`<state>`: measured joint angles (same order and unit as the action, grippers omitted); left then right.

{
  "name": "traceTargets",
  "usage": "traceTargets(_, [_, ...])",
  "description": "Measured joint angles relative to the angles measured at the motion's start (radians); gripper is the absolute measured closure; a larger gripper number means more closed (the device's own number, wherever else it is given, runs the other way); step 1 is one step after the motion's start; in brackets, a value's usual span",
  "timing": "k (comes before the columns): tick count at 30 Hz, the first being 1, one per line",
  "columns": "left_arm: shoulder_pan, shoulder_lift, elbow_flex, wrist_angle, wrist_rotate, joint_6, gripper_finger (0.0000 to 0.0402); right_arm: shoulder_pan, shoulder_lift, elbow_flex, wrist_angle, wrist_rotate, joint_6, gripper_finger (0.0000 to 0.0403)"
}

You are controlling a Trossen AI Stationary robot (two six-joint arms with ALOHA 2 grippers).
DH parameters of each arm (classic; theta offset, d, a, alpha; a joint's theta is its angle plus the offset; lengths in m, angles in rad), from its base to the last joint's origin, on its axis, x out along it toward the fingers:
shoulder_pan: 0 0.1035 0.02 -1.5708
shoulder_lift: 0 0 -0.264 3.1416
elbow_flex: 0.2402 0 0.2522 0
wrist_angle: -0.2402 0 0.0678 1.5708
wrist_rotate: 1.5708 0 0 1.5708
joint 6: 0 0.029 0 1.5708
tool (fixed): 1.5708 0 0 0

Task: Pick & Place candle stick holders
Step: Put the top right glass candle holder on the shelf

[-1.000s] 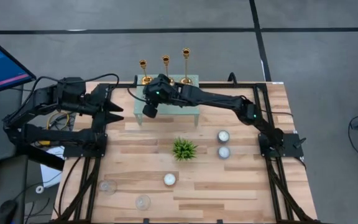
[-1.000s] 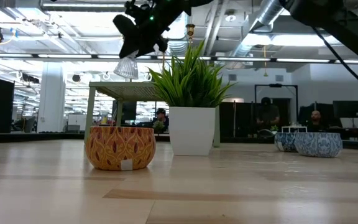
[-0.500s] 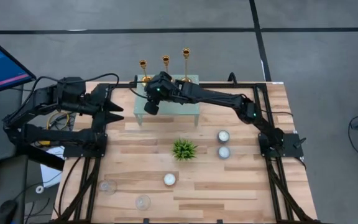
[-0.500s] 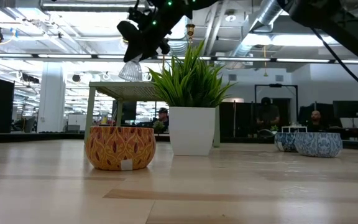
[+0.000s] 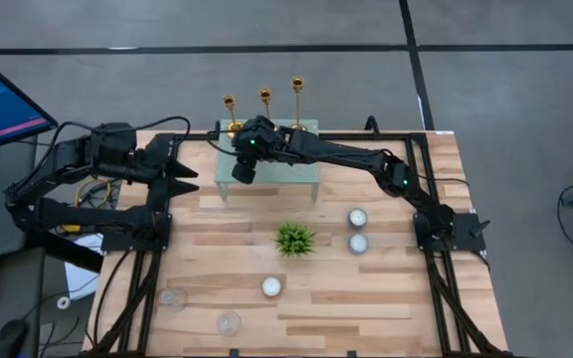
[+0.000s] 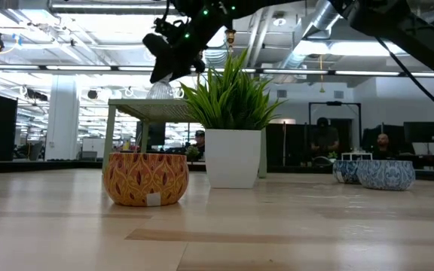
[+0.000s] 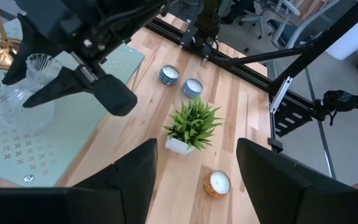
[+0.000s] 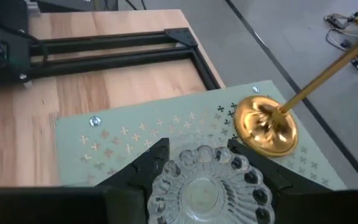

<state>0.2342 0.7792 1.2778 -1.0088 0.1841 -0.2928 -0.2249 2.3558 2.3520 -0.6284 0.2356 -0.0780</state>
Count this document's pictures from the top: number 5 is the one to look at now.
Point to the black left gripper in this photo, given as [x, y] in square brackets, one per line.
[157, 154]

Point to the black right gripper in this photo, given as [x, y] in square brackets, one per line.
[261, 144]

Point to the medium brass candlestick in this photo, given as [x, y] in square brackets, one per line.
[265, 94]

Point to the short brass candlestick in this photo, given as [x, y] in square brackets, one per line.
[229, 102]

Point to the tall brass candlestick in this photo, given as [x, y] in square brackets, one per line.
[297, 83]

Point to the ribbed glass candle holder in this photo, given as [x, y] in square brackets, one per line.
[172, 299]
[229, 324]

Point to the light blue patterned candle tin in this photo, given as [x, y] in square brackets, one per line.
[358, 243]

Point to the orange patterned candle tin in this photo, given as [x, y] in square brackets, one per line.
[271, 287]

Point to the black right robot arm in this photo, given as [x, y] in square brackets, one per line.
[356, 156]

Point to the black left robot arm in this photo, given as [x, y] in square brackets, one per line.
[82, 216]

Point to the pale green metal shelf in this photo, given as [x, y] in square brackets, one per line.
[286, 174]

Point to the green artificial plant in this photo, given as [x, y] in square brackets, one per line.
[294, 239]

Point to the white paper sheet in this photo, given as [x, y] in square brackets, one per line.
[82, 278]

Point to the white tape roll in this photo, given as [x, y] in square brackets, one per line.
[58, 302]

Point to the black computer mouse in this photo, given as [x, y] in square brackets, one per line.
[9, 340]

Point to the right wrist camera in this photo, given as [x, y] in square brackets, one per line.
[244, 173]

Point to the black aluminium table frame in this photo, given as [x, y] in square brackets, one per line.
[356, 135]

